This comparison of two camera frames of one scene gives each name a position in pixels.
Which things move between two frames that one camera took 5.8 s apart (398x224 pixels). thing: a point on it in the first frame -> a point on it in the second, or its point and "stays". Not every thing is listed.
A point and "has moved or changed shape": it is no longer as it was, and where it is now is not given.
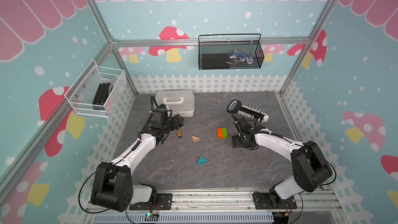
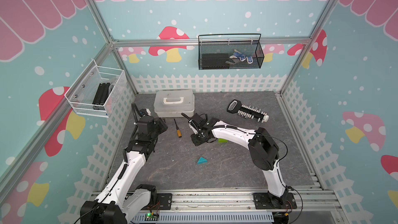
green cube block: x=224 y=131 has moved or changed shape
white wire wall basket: x=96 y=91 stays
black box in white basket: x=101 y=95 stays
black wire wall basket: x=214 y=50 stays
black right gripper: x=235 y=142 -> x=195 y=142
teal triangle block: x=201 y=160 stays
